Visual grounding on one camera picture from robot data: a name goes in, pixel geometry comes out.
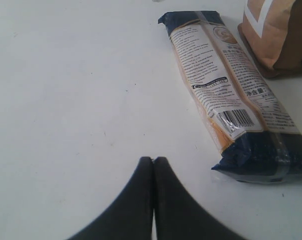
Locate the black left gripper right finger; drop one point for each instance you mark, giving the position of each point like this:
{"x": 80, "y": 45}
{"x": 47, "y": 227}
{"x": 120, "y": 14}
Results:
{"x": 177, "y": 214}

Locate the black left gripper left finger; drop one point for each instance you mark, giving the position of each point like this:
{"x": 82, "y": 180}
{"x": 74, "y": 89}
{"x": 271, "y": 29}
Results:
{"x": 130, "y": 215}

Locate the noodle packet dark blue ends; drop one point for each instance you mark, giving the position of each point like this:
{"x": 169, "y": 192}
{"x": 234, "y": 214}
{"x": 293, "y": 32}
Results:
{"x": 255, "y": 135}

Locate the brown red snack pouch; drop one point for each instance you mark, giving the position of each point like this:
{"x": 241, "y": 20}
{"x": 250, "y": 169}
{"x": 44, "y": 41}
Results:
{"x": 272, "y": 33}

